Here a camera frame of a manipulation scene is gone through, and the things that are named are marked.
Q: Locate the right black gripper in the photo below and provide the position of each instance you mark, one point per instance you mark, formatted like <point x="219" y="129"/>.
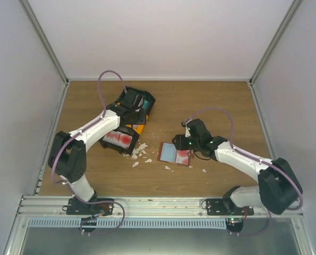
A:
<point x="180" y="144"/>

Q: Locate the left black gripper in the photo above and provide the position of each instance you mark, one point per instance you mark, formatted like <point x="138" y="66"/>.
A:
<point x="143" y="119"/>

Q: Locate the white red credit card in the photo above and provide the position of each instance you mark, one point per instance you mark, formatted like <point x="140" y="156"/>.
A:
<point x="182" y="157"/>

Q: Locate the brown leather card holder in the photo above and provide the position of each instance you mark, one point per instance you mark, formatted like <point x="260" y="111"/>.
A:
<point x="167" y="153"/>

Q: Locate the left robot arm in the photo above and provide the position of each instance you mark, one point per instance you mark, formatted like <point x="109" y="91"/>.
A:
<point x="117" y="127"/>

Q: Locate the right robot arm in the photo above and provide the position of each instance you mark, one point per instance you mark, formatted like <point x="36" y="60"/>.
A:
<point x="277" y="187"/>

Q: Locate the black bin teal cards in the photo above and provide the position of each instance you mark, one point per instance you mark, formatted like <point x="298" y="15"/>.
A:
<point x="136" y="99"/>

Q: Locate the teal card stack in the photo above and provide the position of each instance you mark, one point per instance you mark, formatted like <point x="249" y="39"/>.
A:
<point x="145" y="104"/>

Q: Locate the orange bin white cards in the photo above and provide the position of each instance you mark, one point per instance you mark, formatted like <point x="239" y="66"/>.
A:
<point x="138" y="128"/>

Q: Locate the red white card stack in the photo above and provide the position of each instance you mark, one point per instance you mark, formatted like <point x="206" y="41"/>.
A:
<point x="119" y="139"/>

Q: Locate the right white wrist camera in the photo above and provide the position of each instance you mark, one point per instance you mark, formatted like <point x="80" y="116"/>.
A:
<point x="187" y="131"/>

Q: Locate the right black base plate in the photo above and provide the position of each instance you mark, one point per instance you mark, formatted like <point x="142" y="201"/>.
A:
<point x="216" y="207"/>

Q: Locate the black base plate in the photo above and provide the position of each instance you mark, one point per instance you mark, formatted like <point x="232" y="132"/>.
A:
<point x="216" y="207"/>
<point x="104" y="207"/>

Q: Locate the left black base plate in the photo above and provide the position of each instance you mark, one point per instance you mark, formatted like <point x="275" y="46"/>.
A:
<point x="104" y="207"/>

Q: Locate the grey slotted cable duct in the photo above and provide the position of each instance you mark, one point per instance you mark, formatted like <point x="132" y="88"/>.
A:
<point x="198" y="223"/>

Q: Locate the aluminium front rail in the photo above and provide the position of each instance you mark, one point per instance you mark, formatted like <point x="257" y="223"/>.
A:
<point x="135" y="207"/>

